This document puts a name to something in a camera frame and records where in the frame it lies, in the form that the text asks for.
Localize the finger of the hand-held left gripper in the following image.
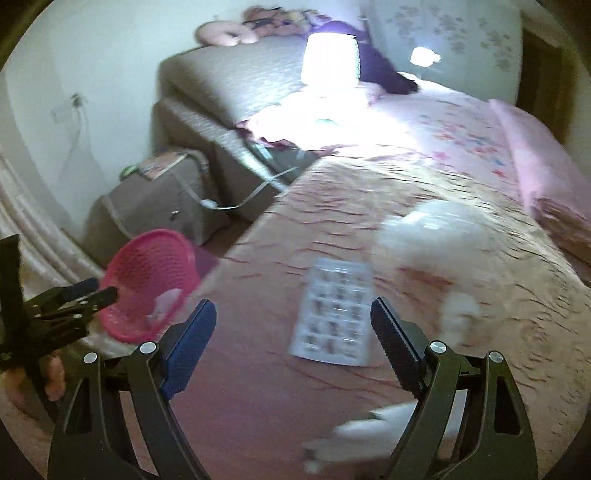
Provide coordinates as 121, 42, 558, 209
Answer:
25, 278, 100, 317
28, 286, 118, 352

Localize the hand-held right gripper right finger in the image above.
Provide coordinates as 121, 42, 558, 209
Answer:
370, 296, 539, 480

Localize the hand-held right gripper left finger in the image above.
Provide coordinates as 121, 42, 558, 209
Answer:
46, 299, 218, 480

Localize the white blister pack sheet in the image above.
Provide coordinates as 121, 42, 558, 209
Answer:
288, 258, 372, 367

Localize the pink plastic basket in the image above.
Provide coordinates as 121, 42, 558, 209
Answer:
99, 229, 202, 344

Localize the person's left hand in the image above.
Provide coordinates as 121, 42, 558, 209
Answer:
43, 354, 66, 402

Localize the beige patterned curtain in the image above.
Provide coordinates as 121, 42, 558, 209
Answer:
0, 148, 107, 296

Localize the colourful paperback book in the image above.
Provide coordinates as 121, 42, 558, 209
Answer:
141, 152, 185, 181

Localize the grey mattress cover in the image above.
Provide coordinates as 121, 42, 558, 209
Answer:
245, 138, 319, 185

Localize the pink pillow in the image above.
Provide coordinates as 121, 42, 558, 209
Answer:
489, 98, 591, 259

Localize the pink floral bedsheet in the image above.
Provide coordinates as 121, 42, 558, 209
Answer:
235, 80, 532, 199

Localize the grey bed pillow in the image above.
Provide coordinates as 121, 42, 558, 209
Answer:
159, 37, 315, 130

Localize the dark blue cushion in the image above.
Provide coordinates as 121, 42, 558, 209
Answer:
318, 19, 420, 96

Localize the white table lamp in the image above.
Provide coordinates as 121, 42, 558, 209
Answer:
301, 33, 361, 127

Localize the pink plush toy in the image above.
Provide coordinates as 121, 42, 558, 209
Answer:
196, 19, 259, 47

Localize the dark wooden door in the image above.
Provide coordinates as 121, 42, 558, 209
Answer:
516, 18, 578, 139

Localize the brown plush toy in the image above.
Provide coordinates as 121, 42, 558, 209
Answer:
244, 6, 324, 38

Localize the white charger cable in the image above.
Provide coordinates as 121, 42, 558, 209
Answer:
102, 194, 139, 238

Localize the white lamp cable with switch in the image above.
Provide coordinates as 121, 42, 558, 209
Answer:
180, 150, 308, 212

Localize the wall socket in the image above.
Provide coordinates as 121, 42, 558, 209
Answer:
51, 93, 89, 124

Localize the beige bed frame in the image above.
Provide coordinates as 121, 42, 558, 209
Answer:
152, 97, 296, 222

